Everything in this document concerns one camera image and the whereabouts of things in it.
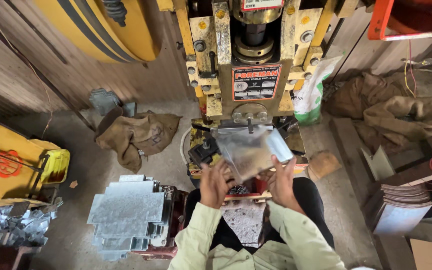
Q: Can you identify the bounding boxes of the brown wooden block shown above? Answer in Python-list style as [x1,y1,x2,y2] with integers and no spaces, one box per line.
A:
[307,150,343,183]

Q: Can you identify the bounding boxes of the red metal stand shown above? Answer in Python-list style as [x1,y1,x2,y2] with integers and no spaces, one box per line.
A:
[130,185,189,260]

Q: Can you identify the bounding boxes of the stack of bent metal plates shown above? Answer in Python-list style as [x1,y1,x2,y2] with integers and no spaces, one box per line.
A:
[373,183,432,236]

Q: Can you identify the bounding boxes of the stack of flat galvanized blanks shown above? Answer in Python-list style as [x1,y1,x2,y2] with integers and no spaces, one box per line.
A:
[86,174,172,262]

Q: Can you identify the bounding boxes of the yellow machine with red emblem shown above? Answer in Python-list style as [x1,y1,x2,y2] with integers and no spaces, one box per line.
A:
[0,110,71,211]

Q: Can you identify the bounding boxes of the person's right hand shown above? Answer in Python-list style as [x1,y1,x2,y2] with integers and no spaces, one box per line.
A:
[260,154,307,214]

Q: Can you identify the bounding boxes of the yellow wire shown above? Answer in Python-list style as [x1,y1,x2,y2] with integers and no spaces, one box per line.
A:
[403,39,418,99]

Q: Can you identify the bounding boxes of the galvanized metal sheet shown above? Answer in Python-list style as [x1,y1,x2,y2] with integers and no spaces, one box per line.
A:
[215,127,295,184]

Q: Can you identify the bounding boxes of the heap of metal scrap offcuts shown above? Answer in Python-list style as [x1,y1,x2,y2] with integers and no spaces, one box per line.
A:
[0,198,64,249]

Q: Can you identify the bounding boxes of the person's legs in black trousers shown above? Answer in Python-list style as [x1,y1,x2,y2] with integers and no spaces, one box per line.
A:
[183,176,335,256]

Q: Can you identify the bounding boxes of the grey metal angle bracket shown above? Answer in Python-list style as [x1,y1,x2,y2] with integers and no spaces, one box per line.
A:
[360,145,397,182]

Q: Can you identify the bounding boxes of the grey metal cutouts against wall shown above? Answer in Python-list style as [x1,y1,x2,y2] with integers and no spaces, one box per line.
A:
[88,88,139,118]

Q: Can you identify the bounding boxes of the white hose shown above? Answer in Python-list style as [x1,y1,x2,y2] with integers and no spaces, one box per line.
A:
[179,127,193,166]

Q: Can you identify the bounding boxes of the white and green plastic bag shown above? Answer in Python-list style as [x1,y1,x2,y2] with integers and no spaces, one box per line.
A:
[292,55,345,127]

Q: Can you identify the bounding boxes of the yellow power press machine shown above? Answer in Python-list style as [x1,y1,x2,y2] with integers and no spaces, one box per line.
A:
[156,0,360,179]

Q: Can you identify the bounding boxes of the black clamp block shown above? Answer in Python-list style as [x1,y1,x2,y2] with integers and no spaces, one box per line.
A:
[187,139,221,168]

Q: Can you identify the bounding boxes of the yellow flywheel guard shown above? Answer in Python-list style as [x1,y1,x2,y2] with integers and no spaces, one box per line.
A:
[32,0,162,64]

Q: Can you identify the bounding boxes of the person's left hand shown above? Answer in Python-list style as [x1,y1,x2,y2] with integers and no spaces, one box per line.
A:
[200,159,236,210]

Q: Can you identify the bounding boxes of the brown burlap sack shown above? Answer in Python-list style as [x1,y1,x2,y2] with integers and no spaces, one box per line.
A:
[95,107,182,174]
[324,71,432,152]

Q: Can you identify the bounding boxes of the orange metal frame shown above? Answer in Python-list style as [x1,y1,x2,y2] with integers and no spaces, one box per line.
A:
[367,0,432,42]

